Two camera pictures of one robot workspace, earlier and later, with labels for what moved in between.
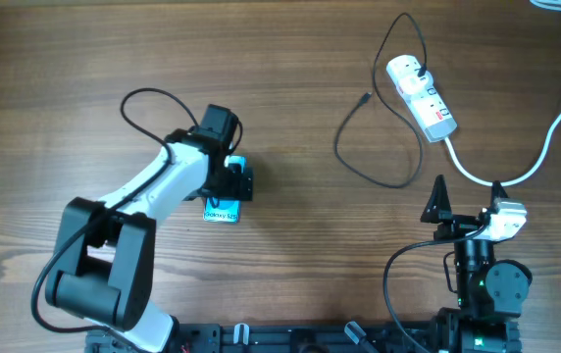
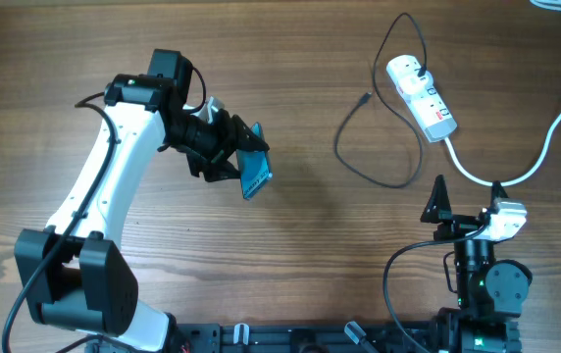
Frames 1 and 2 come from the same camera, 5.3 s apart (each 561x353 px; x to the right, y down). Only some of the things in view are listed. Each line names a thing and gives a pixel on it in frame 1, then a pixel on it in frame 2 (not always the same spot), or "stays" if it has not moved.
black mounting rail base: x=229 y=337 stays
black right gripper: x=438 y=210 stays
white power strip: x=427 y=109 stays
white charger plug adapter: x=415 y=84 stays
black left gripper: x=234 y=187 -> x=231 y=133
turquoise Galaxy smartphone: x=225 y=210 -> x=253 y=165
